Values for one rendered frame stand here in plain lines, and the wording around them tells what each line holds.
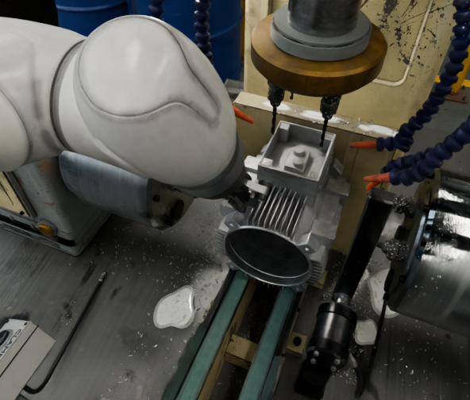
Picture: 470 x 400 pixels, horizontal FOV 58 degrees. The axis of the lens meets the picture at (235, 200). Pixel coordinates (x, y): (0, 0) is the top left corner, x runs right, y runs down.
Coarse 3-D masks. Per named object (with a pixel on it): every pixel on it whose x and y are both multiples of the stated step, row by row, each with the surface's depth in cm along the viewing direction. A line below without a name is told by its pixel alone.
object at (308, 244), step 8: (336, 160) 75; (336, 168) 75; (336, 176) 76; (232, 216) 67; (240, 216) 68; (232, 224) 67; (240, 224) 67; (304, 240) 64; (312, 240) 64; (304, 248) 65; (312, 248) 64; (232, 264) 77; (296, 288) 74; (304, 288) 73
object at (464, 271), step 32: (416, 192) 74; (448, 192) 60; (416, 224) 65; (448, 224) 58; (416, 256) 59; (448, 256) 58; (384, 288) 73; (416, 288) 60; (448, 288) 59; (448, 320) 62
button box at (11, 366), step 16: (16, 320) 59; (16, 336) 55; (32, 336) 56; (48, 336) 58; (0, 352) 54; (16, 352) 54; (32, 352) 56; (0, 368) 53; (16, 368) 54; (32, 368) 56; (0, 384) 53; (16, 384) 54
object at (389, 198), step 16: (384, 192) 49; (368, 208) 50; (384, 208) 49; (368, 224) 52; (384, 224) 51; (352, 240) 56; (368, 240) 54; (352, 256) 58; (368, 256) 56; (352, 272) 60; (336, 288) 65; (352, 288) 63
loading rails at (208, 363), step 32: (224, 288) 77; (288, 288) 78; (320, 288) 91; (224, 320) 74; (288, 320) 73; (192, 352) 69; (224, 352) 77; (256, 352) 70; (288, 352) 82; (192, 384) 67; (256, 384) 67
